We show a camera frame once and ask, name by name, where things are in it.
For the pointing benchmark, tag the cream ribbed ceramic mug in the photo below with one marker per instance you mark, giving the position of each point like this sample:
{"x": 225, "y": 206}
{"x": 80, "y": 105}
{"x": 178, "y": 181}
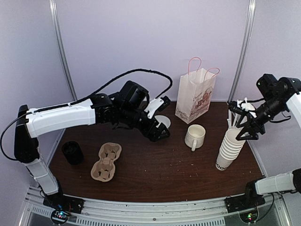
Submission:
{"x": 195, "y": 136}

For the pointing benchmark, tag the bundle of white straws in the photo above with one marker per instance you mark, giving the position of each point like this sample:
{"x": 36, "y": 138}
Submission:
{"x": 232, "y": 120}

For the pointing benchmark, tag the white ceramic bowl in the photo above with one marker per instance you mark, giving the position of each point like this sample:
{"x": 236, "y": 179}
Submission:
{"x": 163, "y": 119}

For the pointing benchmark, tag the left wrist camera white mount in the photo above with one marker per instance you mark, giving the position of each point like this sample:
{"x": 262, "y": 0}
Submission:
{"x": 157, "y": 104}

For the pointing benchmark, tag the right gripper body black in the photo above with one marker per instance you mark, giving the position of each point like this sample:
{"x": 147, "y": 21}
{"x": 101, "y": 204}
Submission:
{"x": 261, "y": 126}

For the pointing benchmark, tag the aluminium wall post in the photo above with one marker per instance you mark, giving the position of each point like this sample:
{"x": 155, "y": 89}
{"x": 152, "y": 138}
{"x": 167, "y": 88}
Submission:
{"x": 62, "y": 54}
{"x": 244, "y": 47}

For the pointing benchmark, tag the aluminium front rail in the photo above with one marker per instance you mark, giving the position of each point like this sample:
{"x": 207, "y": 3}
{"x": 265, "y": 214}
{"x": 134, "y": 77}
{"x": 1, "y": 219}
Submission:
{"x": 212, "y": 212}

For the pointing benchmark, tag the stack of white paper cups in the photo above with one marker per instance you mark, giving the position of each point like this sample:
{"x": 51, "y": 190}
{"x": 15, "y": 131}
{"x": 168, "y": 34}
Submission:
{"x": 229, "y": 149}

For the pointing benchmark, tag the right aluminium wall post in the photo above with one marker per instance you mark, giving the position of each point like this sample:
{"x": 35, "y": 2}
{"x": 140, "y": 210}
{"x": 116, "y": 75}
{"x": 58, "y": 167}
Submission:
{"x": 244, "y": 47}

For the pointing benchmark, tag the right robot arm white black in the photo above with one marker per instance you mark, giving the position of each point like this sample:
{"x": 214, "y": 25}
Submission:
{"x": 279, "y": 95}

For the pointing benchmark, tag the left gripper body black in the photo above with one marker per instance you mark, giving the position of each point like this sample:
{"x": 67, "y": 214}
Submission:
{"x": 146, "y": 130}

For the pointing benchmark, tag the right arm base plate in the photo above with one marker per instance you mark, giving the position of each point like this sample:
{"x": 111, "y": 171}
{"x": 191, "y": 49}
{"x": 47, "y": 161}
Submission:
{"x": 242, "y": 202}

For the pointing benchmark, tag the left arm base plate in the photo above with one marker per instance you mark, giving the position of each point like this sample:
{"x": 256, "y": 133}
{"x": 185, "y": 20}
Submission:
{"x": 64, "y": 203}

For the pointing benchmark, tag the cardboard two-cup carrier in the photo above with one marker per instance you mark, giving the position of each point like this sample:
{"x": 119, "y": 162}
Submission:
{"x": 104, "y": 169}

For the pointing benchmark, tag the white paper takeout bag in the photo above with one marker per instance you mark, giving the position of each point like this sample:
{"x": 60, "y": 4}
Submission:
{"x": 195, "y": 92}

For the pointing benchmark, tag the stack of black cup lids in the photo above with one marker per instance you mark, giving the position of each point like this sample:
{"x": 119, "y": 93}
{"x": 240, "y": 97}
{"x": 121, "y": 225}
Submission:
{"x": 72, "y": 153}

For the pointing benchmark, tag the left aluminium wall post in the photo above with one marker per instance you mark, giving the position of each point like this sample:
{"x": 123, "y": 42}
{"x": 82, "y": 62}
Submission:
{"x": 62, "y": 54}

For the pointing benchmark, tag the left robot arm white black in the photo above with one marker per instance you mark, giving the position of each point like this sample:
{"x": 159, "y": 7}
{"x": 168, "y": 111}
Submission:
{"x": 130, "y": 106}

